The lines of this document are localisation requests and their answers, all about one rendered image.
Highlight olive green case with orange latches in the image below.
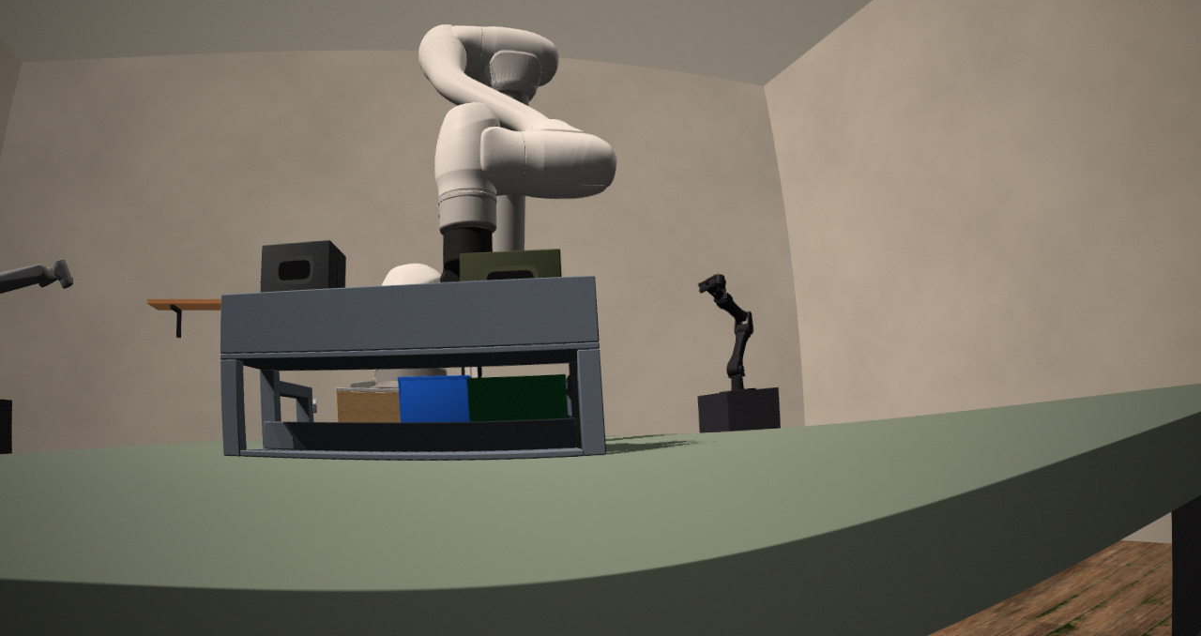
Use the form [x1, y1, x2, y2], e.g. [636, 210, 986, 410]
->
[460, 250, 562, 281]

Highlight blue bin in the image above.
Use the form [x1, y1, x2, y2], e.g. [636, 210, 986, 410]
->
[398, 376, 470, 422]

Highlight green bin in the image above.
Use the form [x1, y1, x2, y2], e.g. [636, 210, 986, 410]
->
[467, 374, 568, 421]

